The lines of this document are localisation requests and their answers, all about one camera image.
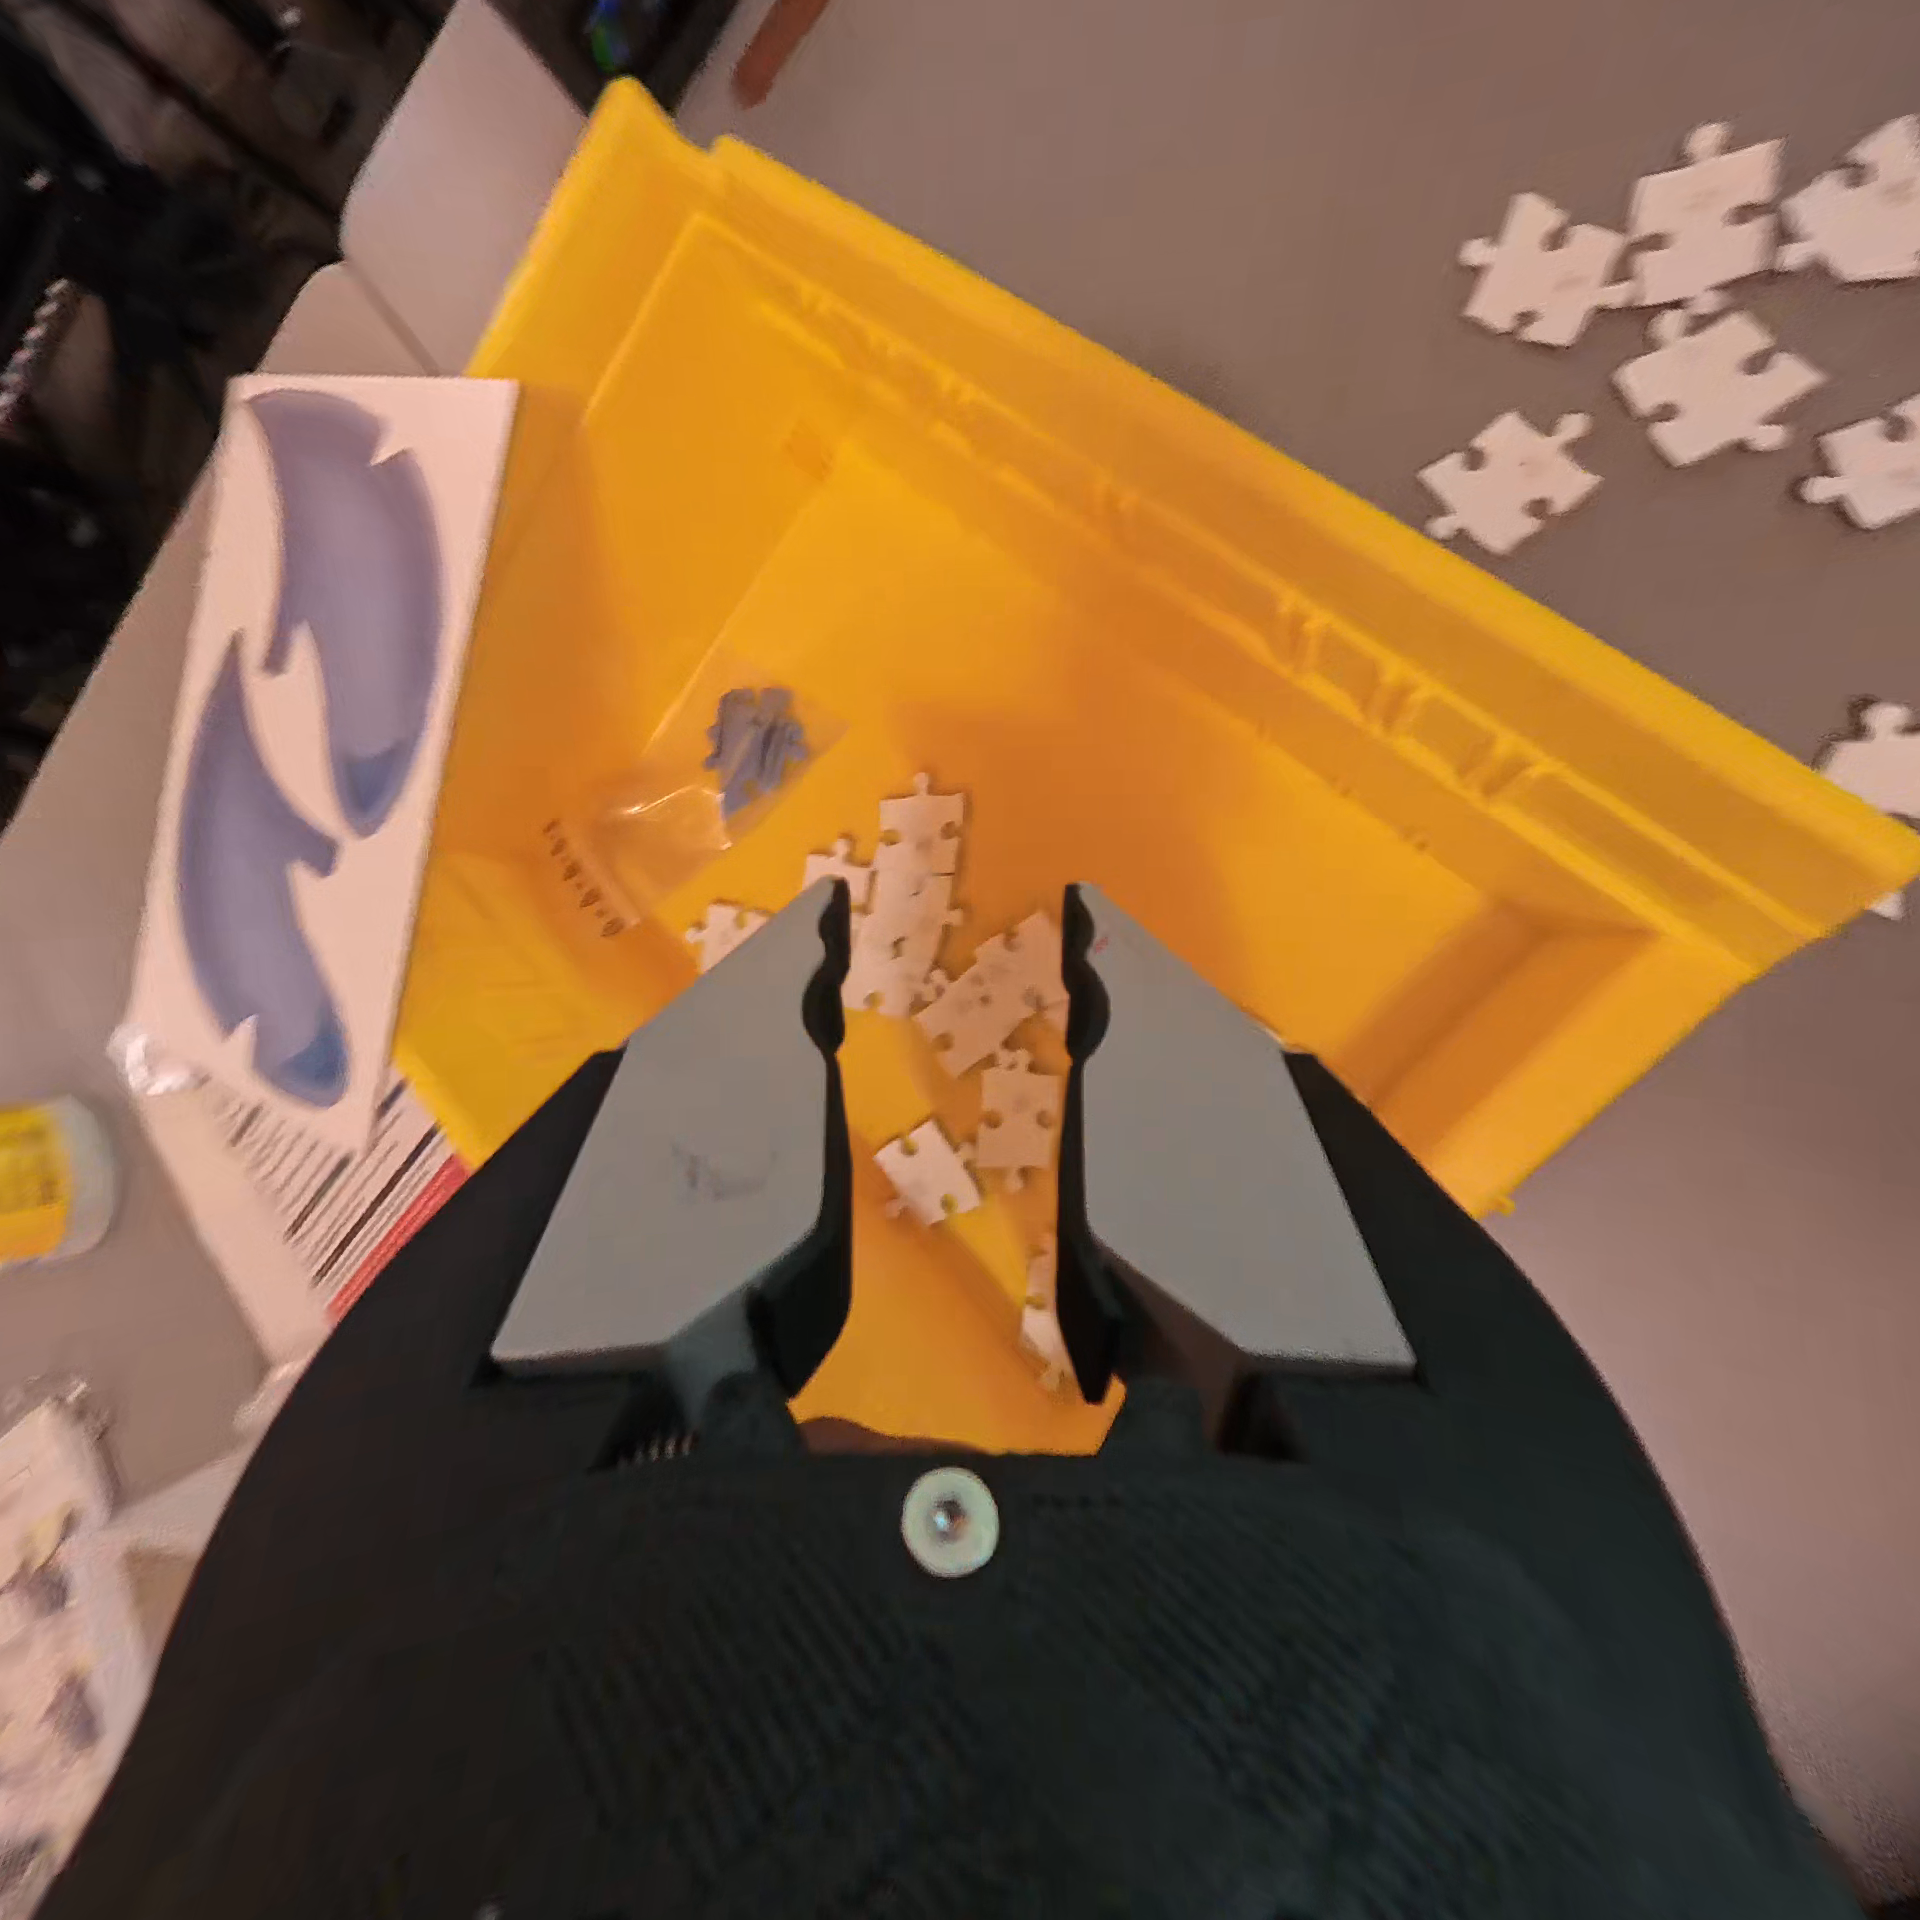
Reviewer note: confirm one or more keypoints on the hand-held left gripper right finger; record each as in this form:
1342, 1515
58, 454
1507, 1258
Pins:
1231, 1186

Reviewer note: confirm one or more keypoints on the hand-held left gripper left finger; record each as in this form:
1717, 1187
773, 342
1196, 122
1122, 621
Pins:
676, 1201

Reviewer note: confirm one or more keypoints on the heap of white jigsaw pieces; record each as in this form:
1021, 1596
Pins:
990, 990

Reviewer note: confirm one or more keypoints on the yellow plastic bin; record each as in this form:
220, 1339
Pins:
1125, 722

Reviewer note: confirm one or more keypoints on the pile of white puzzle pieces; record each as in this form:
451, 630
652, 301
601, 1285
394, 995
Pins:
1703, 375

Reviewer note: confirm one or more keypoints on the clear bag of blue pieces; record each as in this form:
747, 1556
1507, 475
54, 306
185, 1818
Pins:
743, 751

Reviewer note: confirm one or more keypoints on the blue white printed sheet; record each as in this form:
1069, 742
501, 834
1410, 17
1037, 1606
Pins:
255, 839

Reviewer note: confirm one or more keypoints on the small yellow grey container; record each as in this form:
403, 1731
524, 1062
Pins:
45, 1179

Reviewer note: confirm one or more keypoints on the white printed paper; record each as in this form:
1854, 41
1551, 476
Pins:
45, 1577

